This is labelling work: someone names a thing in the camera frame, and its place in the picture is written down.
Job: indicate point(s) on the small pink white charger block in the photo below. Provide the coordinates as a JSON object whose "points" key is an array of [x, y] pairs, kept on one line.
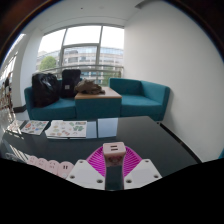
{"points": [[114, 153]]}

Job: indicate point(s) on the black backpack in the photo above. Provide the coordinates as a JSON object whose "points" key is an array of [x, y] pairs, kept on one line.
{"points": [[70, 83]]}

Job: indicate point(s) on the colourful sticker sheet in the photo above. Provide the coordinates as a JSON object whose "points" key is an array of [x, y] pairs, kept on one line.
{"points": [[34, 127]]}

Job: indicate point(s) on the brown crumpled garment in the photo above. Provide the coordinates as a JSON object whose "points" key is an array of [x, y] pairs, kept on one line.
{"points": [[88, 87]]}

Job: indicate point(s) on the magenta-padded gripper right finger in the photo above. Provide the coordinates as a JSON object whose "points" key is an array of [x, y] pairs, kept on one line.
{"points": [[141, 174]]}

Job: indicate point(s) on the open sticker booklet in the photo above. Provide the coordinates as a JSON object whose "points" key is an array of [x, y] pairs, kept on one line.
{"points": [[66, 129]]}

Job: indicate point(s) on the teal side table wooden top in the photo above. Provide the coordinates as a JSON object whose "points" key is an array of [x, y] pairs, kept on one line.
{"points": [[98, 106]]}

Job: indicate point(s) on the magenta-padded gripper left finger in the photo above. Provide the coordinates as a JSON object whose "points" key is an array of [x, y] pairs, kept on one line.
{"points": [[83, 173]]}

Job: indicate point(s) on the small sticker sheet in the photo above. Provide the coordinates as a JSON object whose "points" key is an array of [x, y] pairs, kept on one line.
{"points": [[15, 126]]}

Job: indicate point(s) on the black plastic bag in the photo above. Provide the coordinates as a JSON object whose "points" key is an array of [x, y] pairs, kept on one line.
{"points": [[45, 90]]}

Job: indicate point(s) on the pink white power strip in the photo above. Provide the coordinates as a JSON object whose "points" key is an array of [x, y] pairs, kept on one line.
{"points": [[53, 165]]}

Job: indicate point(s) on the teal upholstered chair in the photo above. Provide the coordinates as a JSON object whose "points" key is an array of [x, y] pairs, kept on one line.
{"points": [[221, 154]]}

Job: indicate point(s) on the large grey-framed window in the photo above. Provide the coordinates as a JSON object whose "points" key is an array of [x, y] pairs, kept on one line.
{"points": [[83, 53]]}

